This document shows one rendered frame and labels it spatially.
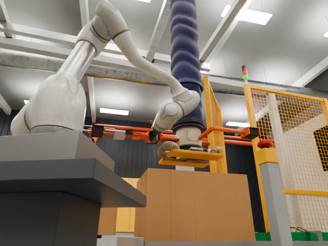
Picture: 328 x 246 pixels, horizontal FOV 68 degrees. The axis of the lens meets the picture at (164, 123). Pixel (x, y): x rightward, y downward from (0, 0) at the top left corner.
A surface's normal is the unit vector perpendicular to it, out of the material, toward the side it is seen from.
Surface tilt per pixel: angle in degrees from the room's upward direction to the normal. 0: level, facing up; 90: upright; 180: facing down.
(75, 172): 90
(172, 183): 90
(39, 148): 90
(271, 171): 90
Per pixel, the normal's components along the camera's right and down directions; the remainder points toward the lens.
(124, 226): 0.21, -0.41
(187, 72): -0.14, -0.25
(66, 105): 0.56, -0.36
